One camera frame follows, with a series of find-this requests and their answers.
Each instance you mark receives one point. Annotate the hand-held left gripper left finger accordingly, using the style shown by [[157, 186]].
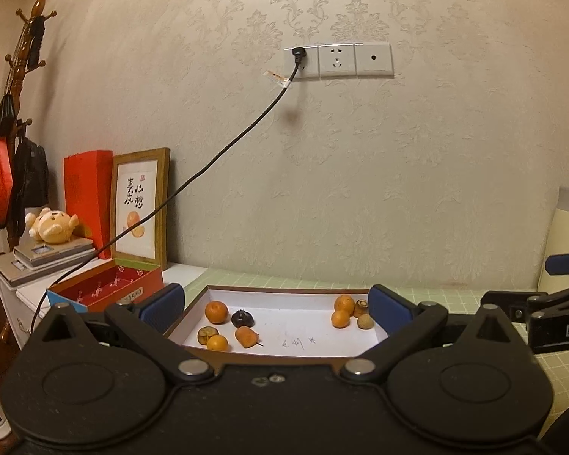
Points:
[[163, 304]]

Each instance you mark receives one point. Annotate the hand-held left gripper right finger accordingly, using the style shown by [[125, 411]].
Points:
[[386, 305]]

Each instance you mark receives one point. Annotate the brown cylindrical chunk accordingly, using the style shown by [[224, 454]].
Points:
[[360, 307], [205, 335]]

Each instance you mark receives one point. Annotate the pale round longan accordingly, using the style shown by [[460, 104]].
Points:
[[365, 322]]

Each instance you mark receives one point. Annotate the mandarin orange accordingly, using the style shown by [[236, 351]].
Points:
[[216, 312], [218, 343], [344, 303], [340, 319]]

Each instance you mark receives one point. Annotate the dark mangosteen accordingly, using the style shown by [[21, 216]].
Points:
[[241, 318]]

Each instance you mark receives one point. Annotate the orange carrot piece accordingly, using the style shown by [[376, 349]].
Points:
[[245, 336]]

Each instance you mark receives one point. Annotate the shallow brown cardboard box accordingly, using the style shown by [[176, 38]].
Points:
[[289, 317]]

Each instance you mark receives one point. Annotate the cream thermos jug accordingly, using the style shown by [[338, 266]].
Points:
[[564, 232]]

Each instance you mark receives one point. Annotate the green checked tablecloth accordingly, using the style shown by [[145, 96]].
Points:
[[455, 296]]

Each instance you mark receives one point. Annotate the red open box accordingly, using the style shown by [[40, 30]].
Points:
[[99, 284]]

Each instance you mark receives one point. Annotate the silver digital scale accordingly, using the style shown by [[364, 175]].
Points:
[[52, 252]]

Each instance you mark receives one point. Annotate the tan plush bear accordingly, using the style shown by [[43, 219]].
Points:
[[52, 227]]

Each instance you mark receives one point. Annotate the stack of grey books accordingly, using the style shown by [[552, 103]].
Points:
[[23, 272]]

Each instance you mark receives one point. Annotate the small black hanging bag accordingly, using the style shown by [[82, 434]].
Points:
[[4, 113]]

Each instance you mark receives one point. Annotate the black power plug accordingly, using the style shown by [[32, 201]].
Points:
[[298, 56]]

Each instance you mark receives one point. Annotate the wooden coat rack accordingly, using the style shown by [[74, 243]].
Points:
[[37, 7]]

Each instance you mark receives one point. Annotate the wooden picture frame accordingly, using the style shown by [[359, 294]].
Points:
[[163, 208]]

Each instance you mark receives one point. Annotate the white five-hole wall socket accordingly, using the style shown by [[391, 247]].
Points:
[[336, 60]]

